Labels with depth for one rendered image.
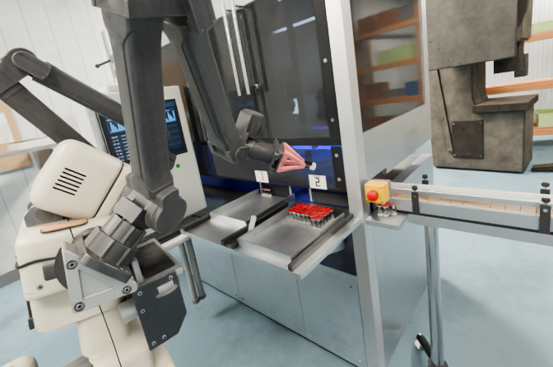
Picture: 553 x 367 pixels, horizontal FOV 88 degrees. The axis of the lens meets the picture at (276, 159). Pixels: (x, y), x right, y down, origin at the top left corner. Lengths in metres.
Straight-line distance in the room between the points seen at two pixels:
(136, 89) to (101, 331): 0.59
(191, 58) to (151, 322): 0.59
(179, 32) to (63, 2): 3.98
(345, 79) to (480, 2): 3.14
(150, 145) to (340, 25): 0.79
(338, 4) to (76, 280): 1.02
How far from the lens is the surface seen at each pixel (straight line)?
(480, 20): 4.10
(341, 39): 1.09
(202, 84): 0.55
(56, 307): 0.80
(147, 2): 0.43
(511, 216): 1.17
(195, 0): 0.46
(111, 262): 0.59
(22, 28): 4.22
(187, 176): 1.76
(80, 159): 0.70
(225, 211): 1.49
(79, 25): 4.42
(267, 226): 1.22
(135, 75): 0.46
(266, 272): 1.79
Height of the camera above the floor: 1.41
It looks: 13 degrees down
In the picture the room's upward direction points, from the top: 10 degrees counter-clockwise
